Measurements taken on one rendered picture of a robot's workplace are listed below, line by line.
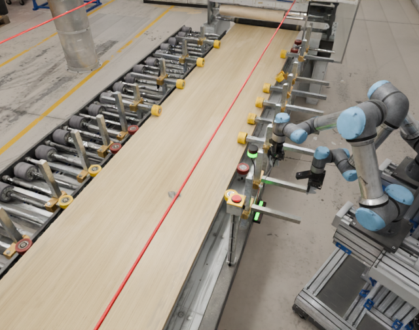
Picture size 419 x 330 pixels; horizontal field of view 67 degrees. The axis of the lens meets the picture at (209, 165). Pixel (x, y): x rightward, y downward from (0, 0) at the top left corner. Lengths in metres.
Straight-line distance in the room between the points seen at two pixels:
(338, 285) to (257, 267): 0.61
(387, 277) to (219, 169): 1.06
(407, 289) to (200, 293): 0.98
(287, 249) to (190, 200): 1.20
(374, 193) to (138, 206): 1.19
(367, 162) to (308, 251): 1.53
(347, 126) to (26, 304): 1.55
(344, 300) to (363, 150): 1.30
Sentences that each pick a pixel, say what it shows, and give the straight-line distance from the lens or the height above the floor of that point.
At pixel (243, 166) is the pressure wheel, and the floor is 0.91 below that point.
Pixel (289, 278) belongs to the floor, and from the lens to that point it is 2.66.
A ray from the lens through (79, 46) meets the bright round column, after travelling 5.43.
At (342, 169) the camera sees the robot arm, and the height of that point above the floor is 1.14.
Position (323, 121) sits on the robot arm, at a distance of 1.67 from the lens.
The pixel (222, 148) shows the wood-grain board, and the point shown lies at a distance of 2.18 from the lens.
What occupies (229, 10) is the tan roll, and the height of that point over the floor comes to 1.07.
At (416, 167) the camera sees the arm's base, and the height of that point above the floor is 1.11.
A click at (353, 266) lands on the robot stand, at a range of 2.60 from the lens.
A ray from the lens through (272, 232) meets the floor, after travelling 2.86.
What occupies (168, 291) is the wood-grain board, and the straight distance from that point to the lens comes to 1.55.
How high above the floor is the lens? 2.28
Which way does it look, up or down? 42 degrees down
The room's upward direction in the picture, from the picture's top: straight up
